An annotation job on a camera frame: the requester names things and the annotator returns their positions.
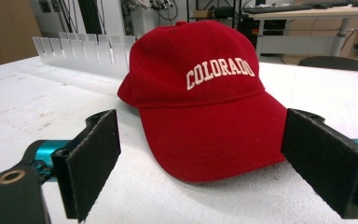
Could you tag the dark round chair seat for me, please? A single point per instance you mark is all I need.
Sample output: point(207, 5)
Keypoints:
point(335, 63)

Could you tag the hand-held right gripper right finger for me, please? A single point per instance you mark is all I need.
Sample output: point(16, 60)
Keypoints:
point(326, 155)

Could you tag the light wooden desk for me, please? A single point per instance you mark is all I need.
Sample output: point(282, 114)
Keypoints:
point(310, 18)

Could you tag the clear acrylic slotted rack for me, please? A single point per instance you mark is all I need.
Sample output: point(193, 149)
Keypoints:
point(84, 51)

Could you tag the brown cardboard panel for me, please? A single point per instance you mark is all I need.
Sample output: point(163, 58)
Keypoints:
point(4, 31)

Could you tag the black vertical post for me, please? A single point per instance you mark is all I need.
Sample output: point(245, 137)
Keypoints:
point(89, 15)

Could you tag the black keyboard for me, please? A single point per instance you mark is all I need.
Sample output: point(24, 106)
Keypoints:
point(279, 8)

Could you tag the red baseball cap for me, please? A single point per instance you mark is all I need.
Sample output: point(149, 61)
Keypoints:
point(199, 102)

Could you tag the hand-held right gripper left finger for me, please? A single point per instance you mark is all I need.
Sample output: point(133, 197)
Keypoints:
point(90, 165)

